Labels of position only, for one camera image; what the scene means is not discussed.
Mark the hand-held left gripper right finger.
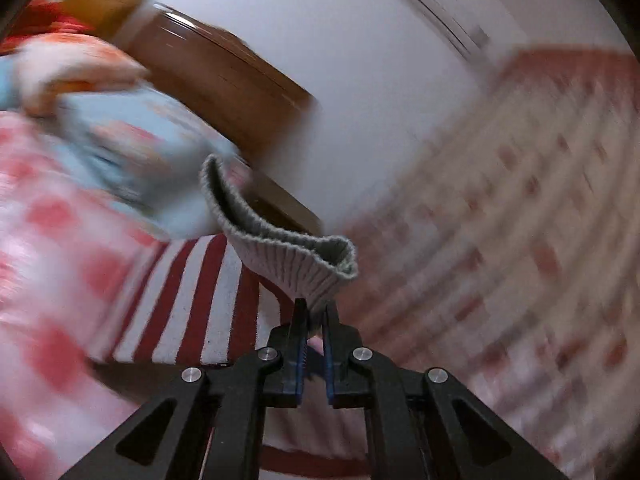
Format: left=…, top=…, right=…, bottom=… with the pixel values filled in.
left=322, top=302, right=569, bottom=480

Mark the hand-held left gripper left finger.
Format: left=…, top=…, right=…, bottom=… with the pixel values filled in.
left=60, top=298, right=307, bottom=480

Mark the grey ribbed knit garment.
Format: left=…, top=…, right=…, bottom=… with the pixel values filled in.
left=199, top=154, right=359, bottom=335

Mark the red white striped cloth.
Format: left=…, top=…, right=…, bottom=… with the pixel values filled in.
left=90, top=232, right=373, bottom=478

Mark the wooden bedside table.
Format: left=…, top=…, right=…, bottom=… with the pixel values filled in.
left=244, top=174, right=324, bottom=237

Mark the pink floral curtain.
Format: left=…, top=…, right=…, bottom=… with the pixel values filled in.
left=340, top=47, right=640, bottom=480

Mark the light blue floral pillow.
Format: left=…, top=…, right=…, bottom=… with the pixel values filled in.
left=50, top=85, right=242, bottom=239

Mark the pink checked bed cover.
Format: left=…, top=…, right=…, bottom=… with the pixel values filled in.
left=0, top=110, right=173, bottom=480

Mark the glossy brown wooden headboard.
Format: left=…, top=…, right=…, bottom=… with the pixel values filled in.
left=124, top=2, right=319, bottom=162

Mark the orange white pillow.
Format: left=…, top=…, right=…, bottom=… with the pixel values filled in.
left=10, top=35, right=152, bottom=117

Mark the light wooden headboard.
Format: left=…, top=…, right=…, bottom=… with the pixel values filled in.
left=64, top=0, right=147, bottom=37

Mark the red blanket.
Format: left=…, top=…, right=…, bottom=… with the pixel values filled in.
left=0, top=0, right=97, bottom=57

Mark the wall fixture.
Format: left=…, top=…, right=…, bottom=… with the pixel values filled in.
left=389, top=0, right=493, bottom=58

